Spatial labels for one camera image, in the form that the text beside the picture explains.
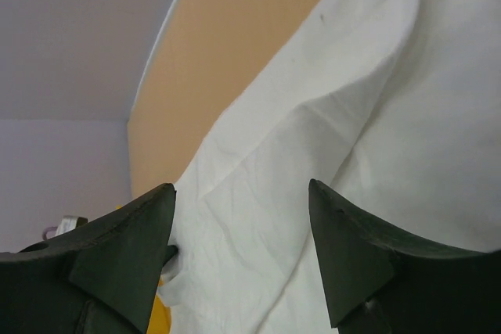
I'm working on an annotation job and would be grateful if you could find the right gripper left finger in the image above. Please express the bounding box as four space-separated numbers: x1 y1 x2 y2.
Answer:
1 184 177 333

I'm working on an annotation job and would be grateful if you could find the white long sleeve shirt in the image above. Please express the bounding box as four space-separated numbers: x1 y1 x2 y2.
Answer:
160 0 500 333

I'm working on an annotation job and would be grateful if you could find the yellow plastic tray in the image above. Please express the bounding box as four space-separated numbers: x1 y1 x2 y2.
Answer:
146 295 171 334

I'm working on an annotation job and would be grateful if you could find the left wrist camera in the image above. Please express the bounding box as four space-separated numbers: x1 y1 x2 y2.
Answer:
55 215 88 236

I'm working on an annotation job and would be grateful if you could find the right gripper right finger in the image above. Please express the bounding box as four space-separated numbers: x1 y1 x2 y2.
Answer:
308 179 500 333

